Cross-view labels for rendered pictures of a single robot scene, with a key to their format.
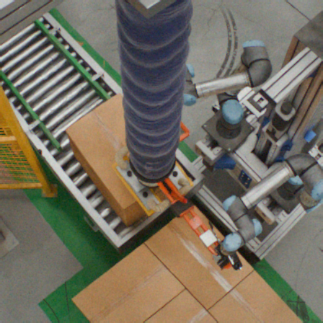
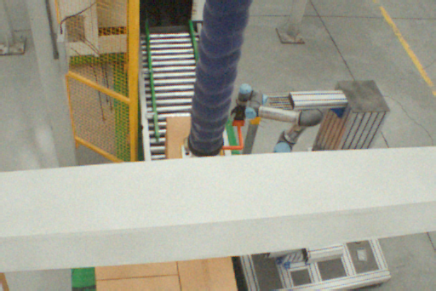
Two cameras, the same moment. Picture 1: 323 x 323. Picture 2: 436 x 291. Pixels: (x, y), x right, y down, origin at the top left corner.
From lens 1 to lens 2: 1.30 m
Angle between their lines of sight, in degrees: 18
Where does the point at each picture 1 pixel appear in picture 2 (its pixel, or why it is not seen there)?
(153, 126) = (206, 81)
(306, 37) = (346, 86)
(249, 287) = not seen: outside the picture
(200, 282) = (192, 276)
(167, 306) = (156, 278)
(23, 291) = not seen: hidden behind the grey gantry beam
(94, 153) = (175, 139)
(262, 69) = (312, 114)
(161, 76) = (218, 26)
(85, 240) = not seen: hidden behind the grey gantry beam
